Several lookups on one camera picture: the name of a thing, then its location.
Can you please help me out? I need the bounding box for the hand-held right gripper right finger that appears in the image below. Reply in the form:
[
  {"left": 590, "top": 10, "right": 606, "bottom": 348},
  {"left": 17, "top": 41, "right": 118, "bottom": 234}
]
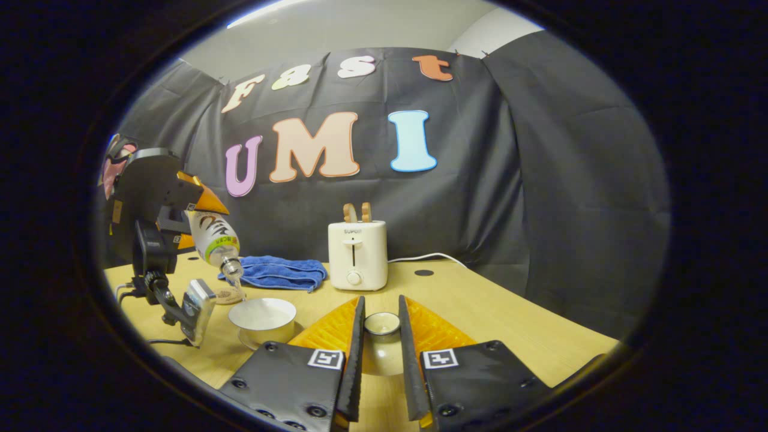
[{"left": 398, "top": 294, "right": 553, "bottom": 431}]

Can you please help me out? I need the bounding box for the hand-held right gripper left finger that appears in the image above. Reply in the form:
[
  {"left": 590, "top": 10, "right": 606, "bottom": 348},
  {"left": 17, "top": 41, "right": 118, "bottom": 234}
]
[{"left": 219, "top": 295, "right": 367, "bottom": 432}]

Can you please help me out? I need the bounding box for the clear plastic water bottle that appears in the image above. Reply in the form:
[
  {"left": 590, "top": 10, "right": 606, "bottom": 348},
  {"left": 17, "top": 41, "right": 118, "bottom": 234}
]
[{"left": 187, "top": 210, "right": 245, "bottom": 283}]

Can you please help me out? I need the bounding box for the white teacup lid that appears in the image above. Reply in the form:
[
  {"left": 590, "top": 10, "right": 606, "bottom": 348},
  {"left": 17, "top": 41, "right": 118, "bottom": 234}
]
[{"left": 360, "top": 312, "right": 404, "bottom": 377}]

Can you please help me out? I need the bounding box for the white ceramic teacup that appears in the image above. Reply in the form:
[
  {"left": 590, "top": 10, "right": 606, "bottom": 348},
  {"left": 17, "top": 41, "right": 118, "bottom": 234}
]
[{"left": 228, "top": 298, "right": 297, "bottom": 347}]

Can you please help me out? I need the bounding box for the blue towel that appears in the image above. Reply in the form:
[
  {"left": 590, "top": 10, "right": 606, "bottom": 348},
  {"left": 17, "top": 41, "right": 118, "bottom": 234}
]
[{"left": 217, "top": 256, "right": 328, "bottom": 293}]

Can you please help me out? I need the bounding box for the white toaster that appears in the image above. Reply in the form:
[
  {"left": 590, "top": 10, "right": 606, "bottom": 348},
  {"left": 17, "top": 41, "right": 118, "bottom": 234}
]
[{"left": 328, "top": 220, "right": 389, "bottom": 292}]

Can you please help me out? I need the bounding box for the white power cable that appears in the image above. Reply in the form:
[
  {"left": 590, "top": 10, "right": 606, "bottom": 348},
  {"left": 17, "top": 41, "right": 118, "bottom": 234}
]
[{"left": 387, "top": 253, "right": 469, "bottom": 268}]

